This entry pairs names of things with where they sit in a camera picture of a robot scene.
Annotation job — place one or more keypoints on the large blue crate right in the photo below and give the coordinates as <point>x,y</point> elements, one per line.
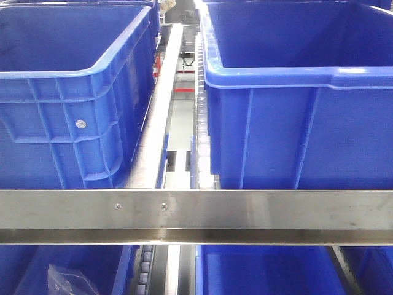
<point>371,266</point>

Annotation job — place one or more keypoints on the clear plastic bag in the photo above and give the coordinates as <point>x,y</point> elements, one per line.
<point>67,281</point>

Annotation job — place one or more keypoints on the upper steel shelf rail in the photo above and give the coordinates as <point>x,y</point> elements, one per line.
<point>160,216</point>

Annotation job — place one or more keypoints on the large blue crate left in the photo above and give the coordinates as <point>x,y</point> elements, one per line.
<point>32,269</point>

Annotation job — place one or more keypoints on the steel divider rail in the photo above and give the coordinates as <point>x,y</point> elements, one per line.
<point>145,173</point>

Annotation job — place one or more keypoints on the large blue crate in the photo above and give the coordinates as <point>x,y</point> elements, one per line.
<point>371,266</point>
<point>32,269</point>
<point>241,269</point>

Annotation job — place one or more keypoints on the upper blue crate right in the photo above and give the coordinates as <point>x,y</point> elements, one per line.
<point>299,93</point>

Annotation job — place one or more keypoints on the large blue crate middle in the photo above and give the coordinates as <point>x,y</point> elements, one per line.
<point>241,269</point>

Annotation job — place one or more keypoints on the roller conveyor track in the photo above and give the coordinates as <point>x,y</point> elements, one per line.
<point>200,159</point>

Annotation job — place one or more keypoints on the upper blue crate left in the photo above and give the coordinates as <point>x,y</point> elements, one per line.
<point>76,82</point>

